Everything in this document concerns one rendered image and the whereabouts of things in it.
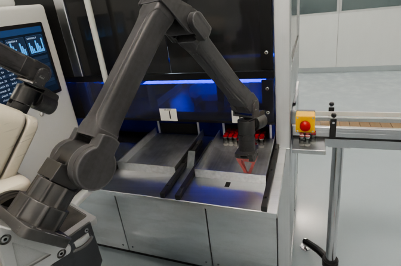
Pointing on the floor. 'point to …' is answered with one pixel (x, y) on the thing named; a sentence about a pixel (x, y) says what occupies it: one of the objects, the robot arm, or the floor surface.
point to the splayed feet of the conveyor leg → (317, 251)
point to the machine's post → (283, 99)
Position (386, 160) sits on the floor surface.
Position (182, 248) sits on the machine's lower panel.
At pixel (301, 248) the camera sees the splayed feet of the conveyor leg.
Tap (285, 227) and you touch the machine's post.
